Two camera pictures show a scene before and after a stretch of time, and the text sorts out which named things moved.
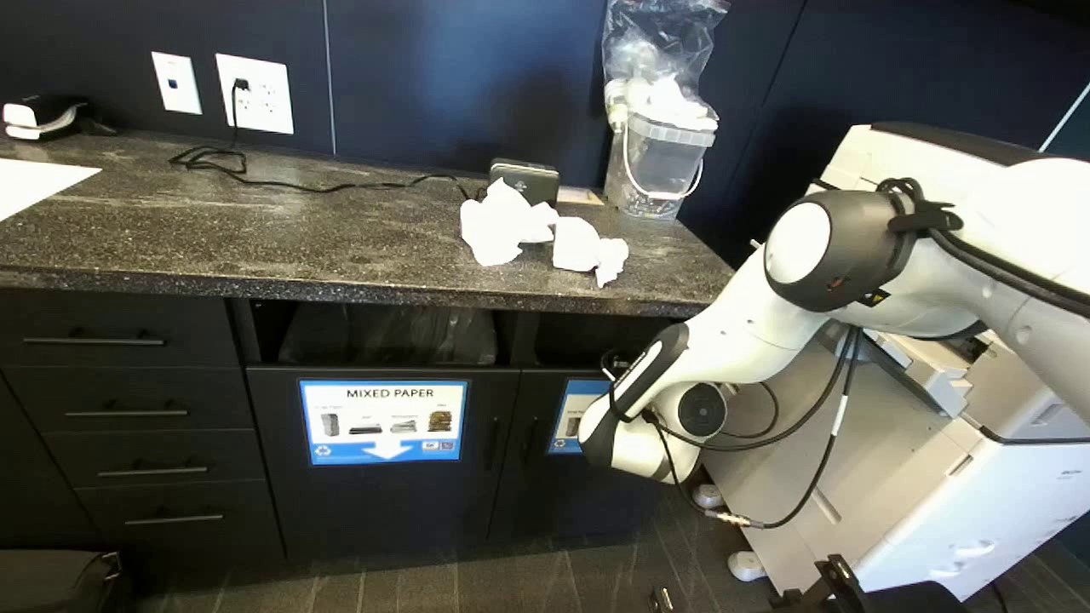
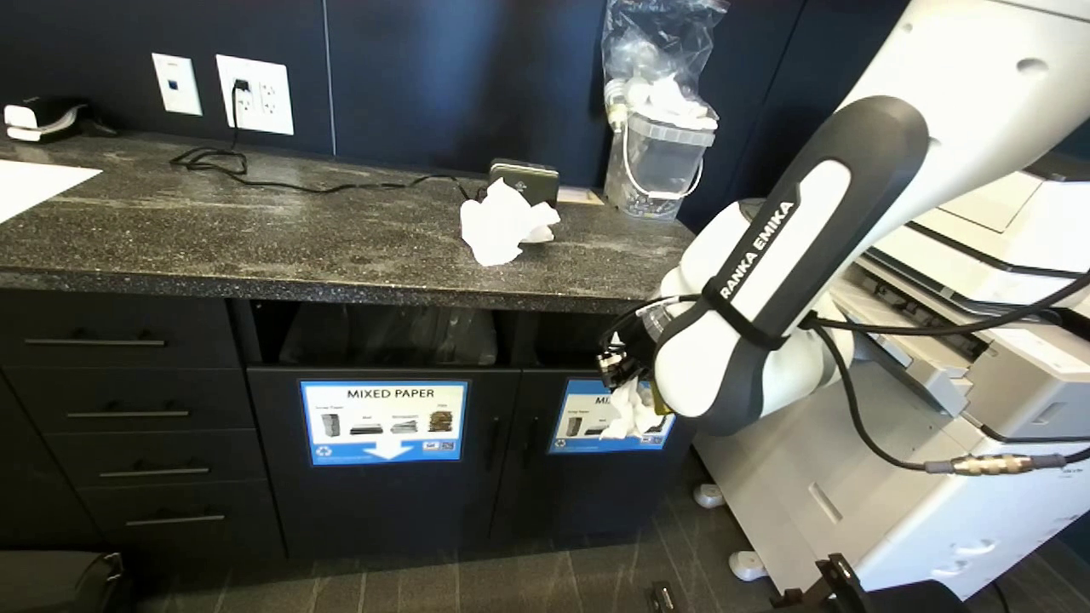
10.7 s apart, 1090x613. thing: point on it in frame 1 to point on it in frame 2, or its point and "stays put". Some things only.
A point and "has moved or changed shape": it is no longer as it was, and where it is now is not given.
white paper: [578, 244] has moved or changed shape
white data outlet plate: [177, 83] stays put
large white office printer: [895, 449] stays put
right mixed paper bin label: [578, 400] stays put
